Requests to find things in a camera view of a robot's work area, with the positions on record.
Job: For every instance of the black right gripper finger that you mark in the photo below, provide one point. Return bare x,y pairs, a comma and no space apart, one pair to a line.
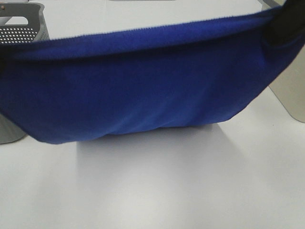
288,24

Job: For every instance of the blue microfibre towel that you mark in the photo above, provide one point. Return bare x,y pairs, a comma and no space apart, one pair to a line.
187,74

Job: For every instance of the beige rounded bin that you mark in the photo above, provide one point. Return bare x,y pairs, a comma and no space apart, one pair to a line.
289,88

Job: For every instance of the grey perforated laundry basket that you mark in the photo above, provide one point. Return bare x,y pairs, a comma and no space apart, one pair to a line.
21,22

